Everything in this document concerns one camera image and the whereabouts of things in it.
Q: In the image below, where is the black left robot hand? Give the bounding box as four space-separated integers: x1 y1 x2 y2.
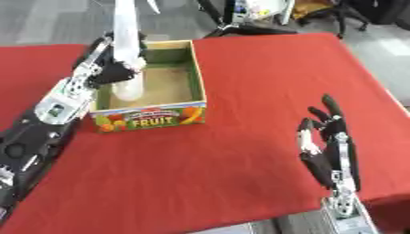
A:
71 30 149 90

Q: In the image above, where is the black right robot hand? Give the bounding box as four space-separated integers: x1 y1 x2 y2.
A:
296 93 362 193

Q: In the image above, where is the tall white bottle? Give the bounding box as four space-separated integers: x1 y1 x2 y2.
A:
109 0 147 102

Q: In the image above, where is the cardboard box with green inside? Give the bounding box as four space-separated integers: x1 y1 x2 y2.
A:
88 39 209 134

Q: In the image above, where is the black office chair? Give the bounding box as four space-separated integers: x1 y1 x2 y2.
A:
296 0 372 40

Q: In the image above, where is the black tripod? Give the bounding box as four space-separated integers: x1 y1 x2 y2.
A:
195 0 300 38

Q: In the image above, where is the white printed bag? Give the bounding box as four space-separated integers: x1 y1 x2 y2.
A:
232 0 297 26

